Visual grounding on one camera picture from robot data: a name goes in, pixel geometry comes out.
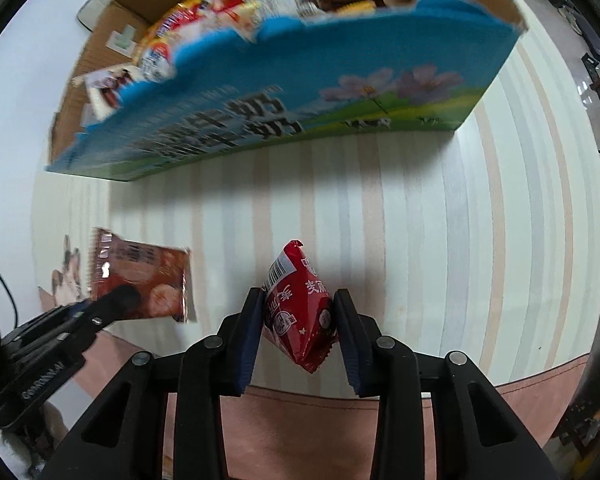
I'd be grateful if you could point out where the black cable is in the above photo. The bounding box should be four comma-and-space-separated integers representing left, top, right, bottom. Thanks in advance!
0, 264, 21, 335

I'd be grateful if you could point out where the striped cat print tablecloth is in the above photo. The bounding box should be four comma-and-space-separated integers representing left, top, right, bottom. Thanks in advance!
27, 0, 600, 480

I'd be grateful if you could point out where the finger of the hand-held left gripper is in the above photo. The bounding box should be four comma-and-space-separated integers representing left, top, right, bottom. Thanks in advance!
35, 301, 91, 331
82, 285, 141, 333

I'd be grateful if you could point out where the blue green cardboard box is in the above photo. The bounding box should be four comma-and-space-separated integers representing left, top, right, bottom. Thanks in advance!
44, 0, 529, 182

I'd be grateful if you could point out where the yellow instant noodle packet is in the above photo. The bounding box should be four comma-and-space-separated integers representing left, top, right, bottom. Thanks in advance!
135, 0, 207, 84

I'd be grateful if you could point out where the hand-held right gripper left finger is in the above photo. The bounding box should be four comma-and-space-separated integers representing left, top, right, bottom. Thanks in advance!
42, 286, 267, 480

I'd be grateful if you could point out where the pale yellow-edged snack packet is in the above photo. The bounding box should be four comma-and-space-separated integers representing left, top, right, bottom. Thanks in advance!
199, 0, 262, 42

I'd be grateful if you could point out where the white picture print packet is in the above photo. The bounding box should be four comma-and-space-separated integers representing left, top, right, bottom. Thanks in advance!
71, 64, 143, 122

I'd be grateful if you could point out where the red snack packet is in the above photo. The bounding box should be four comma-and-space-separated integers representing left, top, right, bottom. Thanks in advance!
261, 240, 339, 374

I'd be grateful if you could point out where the yellow snack packet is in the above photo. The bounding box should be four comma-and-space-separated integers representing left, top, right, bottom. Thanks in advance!
329, 0, 382, 17

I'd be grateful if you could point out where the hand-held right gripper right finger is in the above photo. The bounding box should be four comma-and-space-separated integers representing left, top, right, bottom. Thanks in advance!
331, 288, 553, 480

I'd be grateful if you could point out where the brown snack packet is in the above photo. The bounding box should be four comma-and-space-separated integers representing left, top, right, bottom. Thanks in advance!
89, 227, 197, 324

